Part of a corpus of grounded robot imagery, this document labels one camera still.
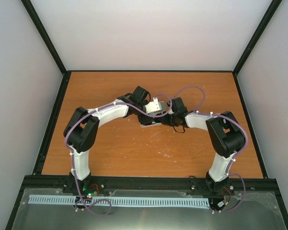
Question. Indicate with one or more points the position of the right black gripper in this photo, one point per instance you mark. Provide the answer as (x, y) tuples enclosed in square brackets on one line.
[(164, 121)]

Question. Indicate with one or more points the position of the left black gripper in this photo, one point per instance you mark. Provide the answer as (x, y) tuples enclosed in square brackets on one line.
[(146, 119)]

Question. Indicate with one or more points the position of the pink glasses case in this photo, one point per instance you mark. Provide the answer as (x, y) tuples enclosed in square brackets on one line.
[(150, 124)]

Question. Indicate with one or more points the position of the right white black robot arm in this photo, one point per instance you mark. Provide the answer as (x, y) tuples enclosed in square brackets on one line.
[(228, 138)]

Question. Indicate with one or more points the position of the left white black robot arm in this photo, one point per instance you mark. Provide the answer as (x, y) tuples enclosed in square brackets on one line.
[(81, 130)]

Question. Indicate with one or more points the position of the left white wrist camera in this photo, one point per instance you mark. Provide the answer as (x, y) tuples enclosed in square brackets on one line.
[(155, 107)]

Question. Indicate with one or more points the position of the light blue slotted cable duct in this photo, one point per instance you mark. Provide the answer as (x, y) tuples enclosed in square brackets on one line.
[(123, 201)]

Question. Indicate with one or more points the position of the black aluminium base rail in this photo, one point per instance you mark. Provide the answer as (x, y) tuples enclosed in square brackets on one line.
[(105, 185)]

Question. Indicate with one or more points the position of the right black frame post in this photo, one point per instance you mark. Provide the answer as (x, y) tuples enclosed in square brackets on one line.
[(268, 15)]

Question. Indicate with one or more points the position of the black frame post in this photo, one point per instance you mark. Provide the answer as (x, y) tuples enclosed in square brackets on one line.
[(268, 15), (43, 34)]

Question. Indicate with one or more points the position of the left black frame post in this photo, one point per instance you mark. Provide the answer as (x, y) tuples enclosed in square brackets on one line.
[(43, 34)]

